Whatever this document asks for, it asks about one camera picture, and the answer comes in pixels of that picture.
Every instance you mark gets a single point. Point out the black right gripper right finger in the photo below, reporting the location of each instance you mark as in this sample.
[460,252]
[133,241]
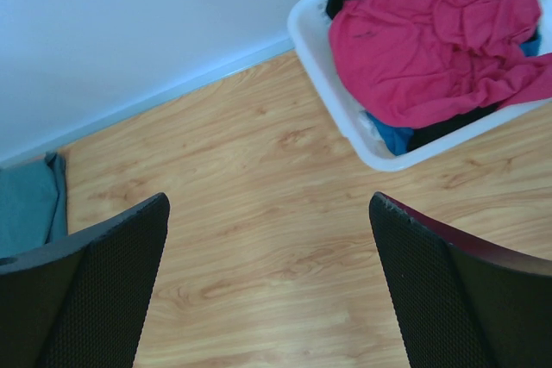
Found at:
[461,301]

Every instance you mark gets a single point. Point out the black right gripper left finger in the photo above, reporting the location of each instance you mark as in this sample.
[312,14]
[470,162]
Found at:
[82,301]

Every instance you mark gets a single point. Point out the pink t shirt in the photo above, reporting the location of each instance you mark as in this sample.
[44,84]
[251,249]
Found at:
[413,63]

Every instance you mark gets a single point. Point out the folded grey-blue t shirt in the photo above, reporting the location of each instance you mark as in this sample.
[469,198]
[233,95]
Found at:
[33,204]

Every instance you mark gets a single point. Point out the blue t shirt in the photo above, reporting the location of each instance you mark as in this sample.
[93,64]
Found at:
[400,141]

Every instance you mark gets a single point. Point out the white cloth in basket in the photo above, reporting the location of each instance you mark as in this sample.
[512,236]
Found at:
[368,127]

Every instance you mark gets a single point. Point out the white plastic laundry basket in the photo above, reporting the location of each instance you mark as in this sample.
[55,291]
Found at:
[308,27]

